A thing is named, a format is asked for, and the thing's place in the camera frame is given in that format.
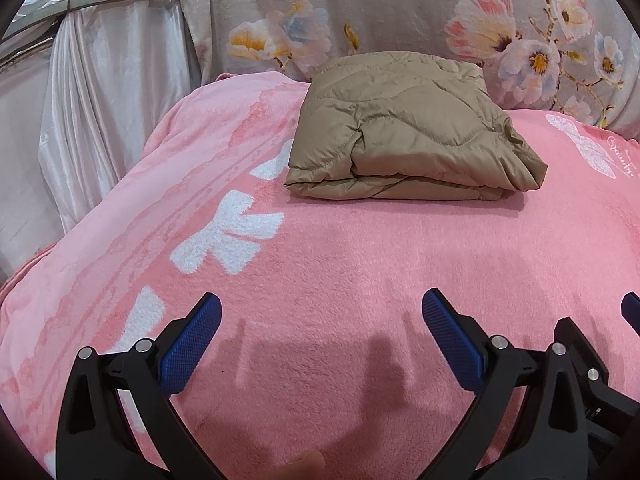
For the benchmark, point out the grey floral bed sheet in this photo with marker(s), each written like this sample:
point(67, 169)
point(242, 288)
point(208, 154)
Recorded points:
point(400, 5)

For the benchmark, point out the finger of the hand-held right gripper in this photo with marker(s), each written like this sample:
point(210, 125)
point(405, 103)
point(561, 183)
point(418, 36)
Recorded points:
point(590, 365)
point(632, 312)

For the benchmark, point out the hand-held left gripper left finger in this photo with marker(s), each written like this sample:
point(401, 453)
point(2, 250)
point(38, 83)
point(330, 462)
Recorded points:
point(192, 345)

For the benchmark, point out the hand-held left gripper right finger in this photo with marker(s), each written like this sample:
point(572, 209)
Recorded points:
point(452, 342)

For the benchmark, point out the white satin curtain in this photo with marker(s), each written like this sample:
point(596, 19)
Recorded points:
point(110, 110)

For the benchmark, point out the grey curtain tieback band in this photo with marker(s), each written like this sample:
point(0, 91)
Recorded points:
point(115, 2)

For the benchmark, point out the pink printed blanket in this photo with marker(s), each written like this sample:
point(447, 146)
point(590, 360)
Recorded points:
point(325, 270)

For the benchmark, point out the tan quilted jacket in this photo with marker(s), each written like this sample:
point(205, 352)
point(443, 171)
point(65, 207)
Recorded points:
point(410, 125)

